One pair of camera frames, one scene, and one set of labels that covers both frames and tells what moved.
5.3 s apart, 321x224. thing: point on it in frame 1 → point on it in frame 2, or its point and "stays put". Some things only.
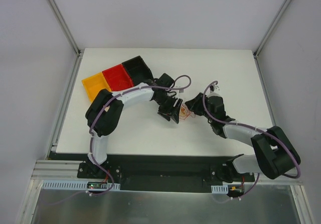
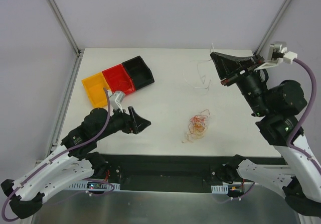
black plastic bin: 137,70 stays put
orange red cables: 185,112 → 196,126
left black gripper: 172,107 → 132,124
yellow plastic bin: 94,84 stays put
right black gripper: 198,103 → 238,74
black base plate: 191,173 stays put
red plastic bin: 118,78 stays put
